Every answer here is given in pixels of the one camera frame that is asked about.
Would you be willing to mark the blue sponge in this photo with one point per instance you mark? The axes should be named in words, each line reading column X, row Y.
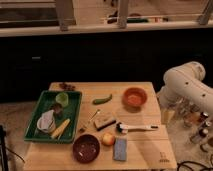
column 120, row 150

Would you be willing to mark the metal fork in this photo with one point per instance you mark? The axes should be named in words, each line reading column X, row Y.
column 84, row 127

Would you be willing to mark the green cup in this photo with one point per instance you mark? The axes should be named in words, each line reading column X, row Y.
column 62, row 98

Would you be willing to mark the brown dried item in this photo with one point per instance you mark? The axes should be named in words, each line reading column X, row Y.
column 66, row 87

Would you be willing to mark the white dish brush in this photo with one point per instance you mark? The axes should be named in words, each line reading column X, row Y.
column 124, row 128

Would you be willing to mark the yellow corn cob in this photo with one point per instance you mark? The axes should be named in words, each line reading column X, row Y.
column 60, row 129

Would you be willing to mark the green plastic tray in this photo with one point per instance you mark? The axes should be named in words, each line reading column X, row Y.
column 55, row 117

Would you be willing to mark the purple bowl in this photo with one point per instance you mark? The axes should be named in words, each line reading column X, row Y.
column 86, row 148

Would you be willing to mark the wooden railing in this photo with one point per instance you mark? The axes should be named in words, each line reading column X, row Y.
column 57, row 17

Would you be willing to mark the red yellow apple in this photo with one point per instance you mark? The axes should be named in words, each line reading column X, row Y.
column 108, row 139

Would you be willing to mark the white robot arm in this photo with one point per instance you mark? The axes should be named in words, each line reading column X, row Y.
column 185, row 81

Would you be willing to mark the grey cloth bundle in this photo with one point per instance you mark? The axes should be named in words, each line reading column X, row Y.
column 46, row 123

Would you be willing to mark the wooden block brush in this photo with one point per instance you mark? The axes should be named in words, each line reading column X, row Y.
column 104, row 121

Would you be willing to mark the brown toy in tray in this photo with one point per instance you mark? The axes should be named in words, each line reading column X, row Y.
column 57, row 108

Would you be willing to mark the orange bowl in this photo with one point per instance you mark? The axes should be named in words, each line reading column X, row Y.
column 134, row 97

